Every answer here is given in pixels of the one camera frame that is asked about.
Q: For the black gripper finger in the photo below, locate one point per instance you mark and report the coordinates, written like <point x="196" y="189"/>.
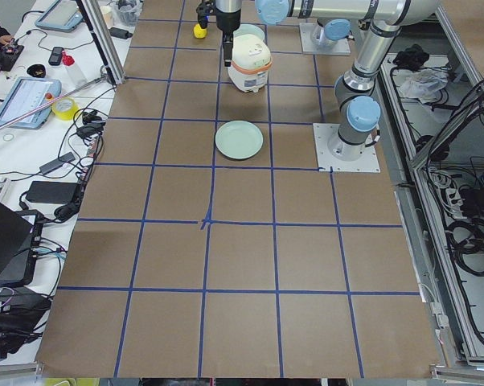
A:
<point x="227" y="45"/>

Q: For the white toy rice cooker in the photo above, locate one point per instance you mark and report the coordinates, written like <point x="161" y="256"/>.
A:
<point x="251" y="61"/>

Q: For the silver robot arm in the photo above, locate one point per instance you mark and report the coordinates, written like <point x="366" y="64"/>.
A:
<point x="360" y="113"/>
<point x="251" y="54"/>

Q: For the light green bowl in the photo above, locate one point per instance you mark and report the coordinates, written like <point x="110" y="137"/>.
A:
<point x="250" y="29"/>

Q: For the yellow toy lemon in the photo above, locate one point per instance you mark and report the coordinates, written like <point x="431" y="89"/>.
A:
<point x="199" y="32"/>

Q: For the light green plate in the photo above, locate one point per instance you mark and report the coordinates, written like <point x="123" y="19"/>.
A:
<point x="239" y="140"/>

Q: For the blue teach pendant far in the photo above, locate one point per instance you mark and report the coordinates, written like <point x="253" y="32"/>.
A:
<point x="61" y="15"/>

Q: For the blue teach pendant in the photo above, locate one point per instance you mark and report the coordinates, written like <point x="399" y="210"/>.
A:
<point x="28" y="93"/>
<point x="61" y="15"/>

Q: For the black phone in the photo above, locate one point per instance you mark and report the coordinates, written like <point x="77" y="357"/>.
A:
<point x="56" y="56"/>

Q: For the yellow tape roll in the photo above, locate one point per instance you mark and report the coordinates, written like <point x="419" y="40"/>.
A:
<point x="65" y="109"/>

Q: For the black cloth bundle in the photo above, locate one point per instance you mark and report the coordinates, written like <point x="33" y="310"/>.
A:
<point x="412" y="58"/>

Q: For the black round dish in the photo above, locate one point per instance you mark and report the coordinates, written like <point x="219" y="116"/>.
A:
<point x="37" y="71"/>

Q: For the crumpled white cloth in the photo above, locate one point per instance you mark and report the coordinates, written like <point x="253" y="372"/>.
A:
<point x="424" y="85"/>

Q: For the blue teach pendant near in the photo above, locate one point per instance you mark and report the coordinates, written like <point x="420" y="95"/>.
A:
<point x="28" y="93"/>

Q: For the white power strip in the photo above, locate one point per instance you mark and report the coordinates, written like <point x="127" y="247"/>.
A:
<point x="453" y="197"/>

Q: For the black laptop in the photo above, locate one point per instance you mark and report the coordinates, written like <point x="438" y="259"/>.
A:
<point x="20" y="233"/>

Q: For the aluminium frame post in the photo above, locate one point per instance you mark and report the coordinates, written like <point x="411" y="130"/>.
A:
<point x="96" y="24"/>

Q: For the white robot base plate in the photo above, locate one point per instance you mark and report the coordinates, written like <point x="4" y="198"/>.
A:
<point x="334" y="155"/>

